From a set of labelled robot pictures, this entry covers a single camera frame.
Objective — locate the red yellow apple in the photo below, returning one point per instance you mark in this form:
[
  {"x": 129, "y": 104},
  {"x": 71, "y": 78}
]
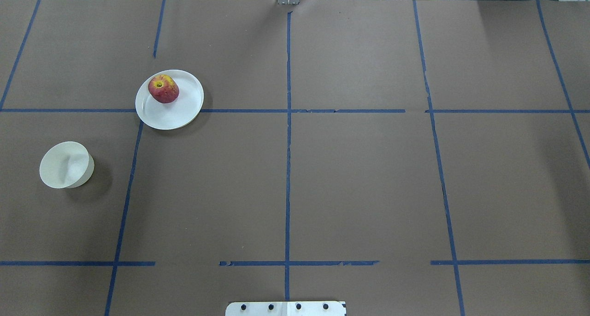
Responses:
[{"x": 163, "y": 89}]

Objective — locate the white round plate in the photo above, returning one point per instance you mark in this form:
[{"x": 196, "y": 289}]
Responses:
[{"x": 178, "y": 113}]

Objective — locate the white small bowl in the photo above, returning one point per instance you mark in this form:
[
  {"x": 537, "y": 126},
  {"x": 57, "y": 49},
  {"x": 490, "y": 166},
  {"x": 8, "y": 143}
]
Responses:
[{"x": 66, "y": 165}]

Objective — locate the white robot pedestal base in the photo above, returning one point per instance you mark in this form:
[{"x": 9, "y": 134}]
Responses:
[{"x": 287, "y": 308}]

